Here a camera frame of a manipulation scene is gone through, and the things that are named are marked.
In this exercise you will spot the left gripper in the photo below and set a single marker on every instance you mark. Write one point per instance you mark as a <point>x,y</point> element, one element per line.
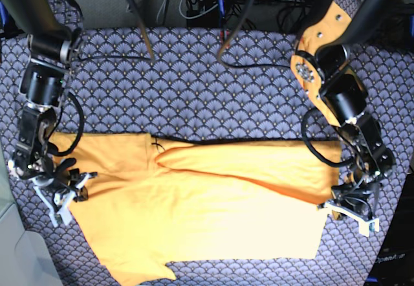
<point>351,200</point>

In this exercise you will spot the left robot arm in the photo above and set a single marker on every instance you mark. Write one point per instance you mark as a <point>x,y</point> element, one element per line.
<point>320,63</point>

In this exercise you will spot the red table clamp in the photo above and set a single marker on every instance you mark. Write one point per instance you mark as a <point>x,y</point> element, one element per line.
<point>224,36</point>

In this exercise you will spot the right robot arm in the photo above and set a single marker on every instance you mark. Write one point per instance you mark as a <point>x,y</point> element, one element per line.
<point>35,158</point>

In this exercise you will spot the blue fan-patterned tablecloth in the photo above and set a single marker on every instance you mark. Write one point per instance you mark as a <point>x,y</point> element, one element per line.
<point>186,94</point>

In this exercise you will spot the white plastic bin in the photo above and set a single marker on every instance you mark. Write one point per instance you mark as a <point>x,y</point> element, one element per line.
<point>25,258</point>

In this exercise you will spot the black OpenArm box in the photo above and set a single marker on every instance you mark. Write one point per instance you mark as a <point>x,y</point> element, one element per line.
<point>394,263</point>

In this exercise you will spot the yellow T-shirt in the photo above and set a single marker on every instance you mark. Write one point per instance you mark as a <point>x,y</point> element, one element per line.
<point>156,201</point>

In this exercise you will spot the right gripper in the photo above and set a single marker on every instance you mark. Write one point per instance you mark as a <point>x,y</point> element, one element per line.
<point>57,185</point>

